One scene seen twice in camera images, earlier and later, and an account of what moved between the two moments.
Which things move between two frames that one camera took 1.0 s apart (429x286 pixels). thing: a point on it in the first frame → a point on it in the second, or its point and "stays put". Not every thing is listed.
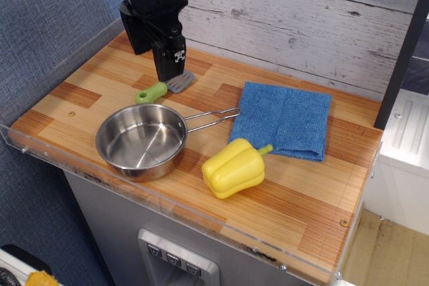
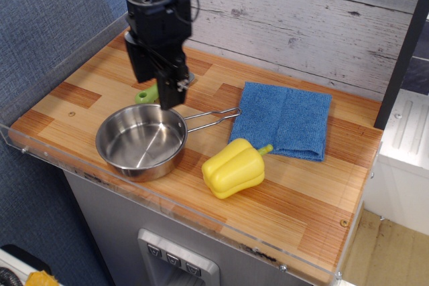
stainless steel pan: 144,143 stays put
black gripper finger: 169,56 → 172,85
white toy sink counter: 399,187 stays put
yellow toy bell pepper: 235,168 stays put
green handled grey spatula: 176,84 stays put
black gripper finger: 141,33 → 145,65
